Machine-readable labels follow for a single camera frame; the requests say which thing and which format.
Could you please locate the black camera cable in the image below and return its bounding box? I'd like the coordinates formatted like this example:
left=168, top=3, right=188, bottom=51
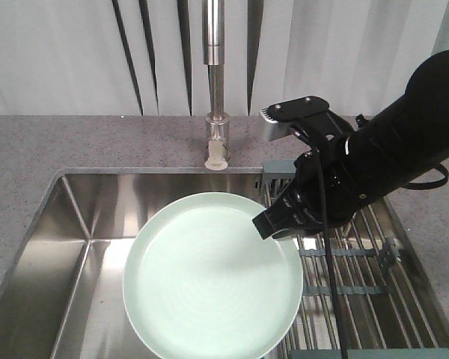
left=291, top=129, right=349, bottom=359

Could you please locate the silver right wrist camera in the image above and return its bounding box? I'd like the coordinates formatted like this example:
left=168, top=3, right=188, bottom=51
left=260, top=96, right=329, bottom=141

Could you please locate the white pleated curtain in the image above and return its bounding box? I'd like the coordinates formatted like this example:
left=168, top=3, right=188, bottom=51
left=0, top=1, right=449, bottom=116

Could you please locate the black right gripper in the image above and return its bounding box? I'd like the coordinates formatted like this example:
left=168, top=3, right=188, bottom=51
left=252, top=152, right=363, bottom=239

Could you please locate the stainless steel sink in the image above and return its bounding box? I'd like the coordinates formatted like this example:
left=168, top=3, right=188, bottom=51
left=0, top=167, right=449, bottom=359

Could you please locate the stainless steel faucet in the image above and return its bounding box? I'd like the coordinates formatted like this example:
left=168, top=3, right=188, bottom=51
left=202, top=1, right=230, bottom=171

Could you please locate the light green round plate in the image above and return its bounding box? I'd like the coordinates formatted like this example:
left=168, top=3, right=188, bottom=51
left=123, top=192, right=303, bottom=358

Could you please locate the metal roll-up dry rack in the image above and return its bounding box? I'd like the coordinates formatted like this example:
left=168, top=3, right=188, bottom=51
left=260, top=160, right=449, bottom=359

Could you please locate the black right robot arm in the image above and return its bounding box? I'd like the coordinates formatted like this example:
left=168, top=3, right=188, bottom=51
left=253, top=50, right=449, bottom=238

